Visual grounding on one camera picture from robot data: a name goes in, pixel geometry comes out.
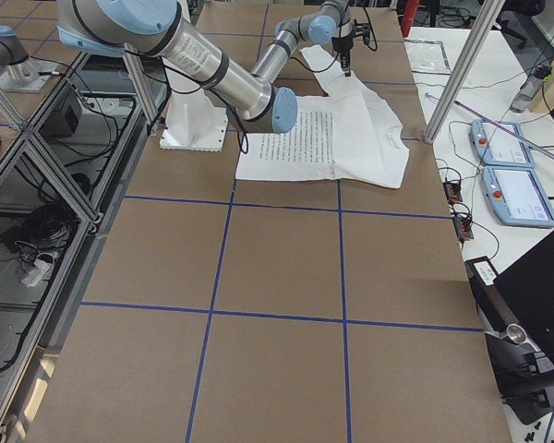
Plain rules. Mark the red cylinder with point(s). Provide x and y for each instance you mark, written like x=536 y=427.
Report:
x=409 y=14

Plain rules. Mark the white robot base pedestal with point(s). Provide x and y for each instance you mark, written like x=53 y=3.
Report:
x=192 y=122

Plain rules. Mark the upper blue teach pendant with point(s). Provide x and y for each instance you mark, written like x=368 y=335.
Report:
x=494 y=147

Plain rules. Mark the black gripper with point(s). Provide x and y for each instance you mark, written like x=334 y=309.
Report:
x=341 y=44

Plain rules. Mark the upper small circuit board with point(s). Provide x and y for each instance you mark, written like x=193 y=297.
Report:
x=453 y=191

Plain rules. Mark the metal reacher grabber tool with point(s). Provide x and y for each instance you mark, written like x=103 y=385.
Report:
x=502 y=128

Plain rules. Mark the white printed t-shirt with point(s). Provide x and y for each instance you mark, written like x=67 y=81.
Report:
x=351 y=133

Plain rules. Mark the aluminium frame post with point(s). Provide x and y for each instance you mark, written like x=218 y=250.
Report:
x=473 y=44

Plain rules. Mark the clear water bottle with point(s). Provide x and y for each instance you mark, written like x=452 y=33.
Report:
x=530 y=88

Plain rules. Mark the black laptop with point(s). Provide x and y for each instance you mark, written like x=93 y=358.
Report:
x=527 y=287

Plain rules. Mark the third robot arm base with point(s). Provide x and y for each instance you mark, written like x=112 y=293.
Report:
x=19 y=72

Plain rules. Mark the small circuit board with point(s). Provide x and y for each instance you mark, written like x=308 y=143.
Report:
x=453 y=191
x=462 y=223

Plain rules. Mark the black power adapter box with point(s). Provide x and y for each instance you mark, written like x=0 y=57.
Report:
x=63 y=120

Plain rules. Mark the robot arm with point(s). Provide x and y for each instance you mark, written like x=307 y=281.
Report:
x=332 y=23
x=158 y=29

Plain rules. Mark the aluminium frame rack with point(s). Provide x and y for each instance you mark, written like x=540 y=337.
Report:
x=57 y=196

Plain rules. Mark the blue teach pendant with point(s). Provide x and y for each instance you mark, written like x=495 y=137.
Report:
x=494 y=147
x=517 y=197

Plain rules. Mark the lower blue teach pendant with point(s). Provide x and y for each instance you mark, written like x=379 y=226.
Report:
x=517 y=197

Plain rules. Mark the lower small circuit board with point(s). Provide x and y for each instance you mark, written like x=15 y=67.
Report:
x=462 y=223

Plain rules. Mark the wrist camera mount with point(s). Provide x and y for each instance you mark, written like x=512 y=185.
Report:
x=362 y=31

